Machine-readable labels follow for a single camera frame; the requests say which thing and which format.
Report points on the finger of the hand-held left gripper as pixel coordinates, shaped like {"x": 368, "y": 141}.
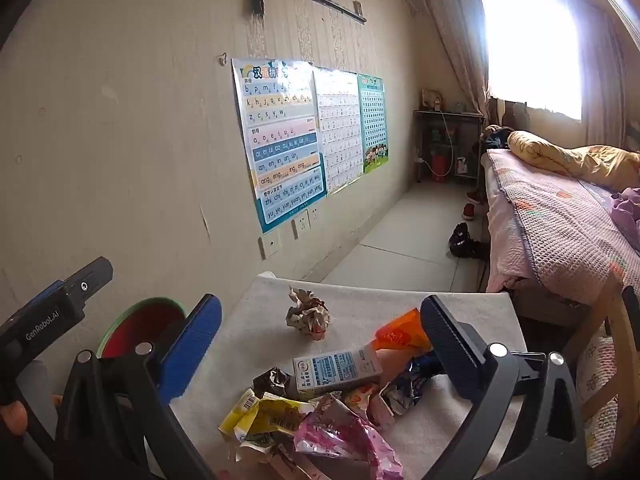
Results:
{"x": 85, "y": 285}

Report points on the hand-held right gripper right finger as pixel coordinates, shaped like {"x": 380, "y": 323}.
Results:
{"x": 447, "y": 337}

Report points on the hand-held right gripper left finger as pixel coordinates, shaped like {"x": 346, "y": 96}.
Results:
{"x": 192, "y": 347}

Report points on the orange plastic wrapper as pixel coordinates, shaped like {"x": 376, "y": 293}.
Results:
{"x": 400, "y": 332}

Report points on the green and red bowl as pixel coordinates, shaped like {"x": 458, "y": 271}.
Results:
{"x": 140, "y": 325}

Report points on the dark blue foil wrapper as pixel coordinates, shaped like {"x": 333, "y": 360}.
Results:
{"x": 410, "y": 385}

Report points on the pale pink wrapper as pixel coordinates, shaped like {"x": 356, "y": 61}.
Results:
{"x": 387, "y": 366}

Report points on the brown foil wrapper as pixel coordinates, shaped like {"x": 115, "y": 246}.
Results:
{"x": 272, "y": 384}

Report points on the yellow snack wrapper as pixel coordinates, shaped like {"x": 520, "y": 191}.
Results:
{"x": 270, "y": 417}

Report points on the white and blue milk carton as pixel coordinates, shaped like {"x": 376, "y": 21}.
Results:
{"x": 335, "y": 370}

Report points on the newspaper ball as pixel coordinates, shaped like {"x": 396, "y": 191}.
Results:
{"x": 307, "y": 317}

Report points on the glossy pink floral wrapper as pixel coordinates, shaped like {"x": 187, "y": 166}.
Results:
{"x": 345, "y": 435}

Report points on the person's left hand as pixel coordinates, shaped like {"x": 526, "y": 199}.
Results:
{"x": 12, "y": 417}

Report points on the red shoe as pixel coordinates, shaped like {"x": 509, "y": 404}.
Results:
{"x": 470, "y": 211}
{"x": 475, "y": 196}

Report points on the floral seat cushion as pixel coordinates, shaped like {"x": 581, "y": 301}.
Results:
{"x": 595, "y": 385}

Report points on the pink knitted blanket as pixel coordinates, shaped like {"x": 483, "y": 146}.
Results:
{"x": 565, "y": 230}

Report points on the wooden chair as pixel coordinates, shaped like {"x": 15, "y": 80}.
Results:
{"x": 612, "y": 320}

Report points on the dark clothes pile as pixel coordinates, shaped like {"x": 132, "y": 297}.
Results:
{"x": 496, "y": 137}

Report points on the yellow quilt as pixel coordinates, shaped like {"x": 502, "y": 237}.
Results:
{"x": 565, "y": 157}

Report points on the purple cloth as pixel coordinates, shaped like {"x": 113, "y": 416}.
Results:
{"x": 625, "y": 210}

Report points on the dark metal shelf unit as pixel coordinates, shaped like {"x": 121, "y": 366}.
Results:
{"x": 450, "y": 113}

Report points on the printed cardboard box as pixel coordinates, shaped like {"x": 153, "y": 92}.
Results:
{"x": 431, "y": 100}

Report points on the pink patterned curtain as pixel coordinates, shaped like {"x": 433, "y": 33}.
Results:
{"x": 607, "y": 75}
{"x": 455, "y": 35}

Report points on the bright window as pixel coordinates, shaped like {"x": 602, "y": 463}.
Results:
{"x": 535, "y": 45}

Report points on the white single-hole wall plate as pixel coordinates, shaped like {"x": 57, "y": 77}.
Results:
{"x": 269, "y": 247}

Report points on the white wall socket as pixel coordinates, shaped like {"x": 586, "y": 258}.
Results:
{"x": 315, "y": 215}
{"x": 301, "y": 227}

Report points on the blue letter wall poster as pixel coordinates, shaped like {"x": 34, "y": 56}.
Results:
{"x": 280, "y": 150}

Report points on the green chart wall poster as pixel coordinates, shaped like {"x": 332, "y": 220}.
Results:
{"x": 372, "y": 120}

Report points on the white chart wall poster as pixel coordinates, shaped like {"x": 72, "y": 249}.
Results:
{"x": 340, "y": 130}

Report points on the small wall hook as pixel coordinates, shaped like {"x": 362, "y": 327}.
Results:
{"x": 223, "y": 59}

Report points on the dark metal wall rail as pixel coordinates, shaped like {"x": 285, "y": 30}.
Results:
{"x": 335, "y": 6}

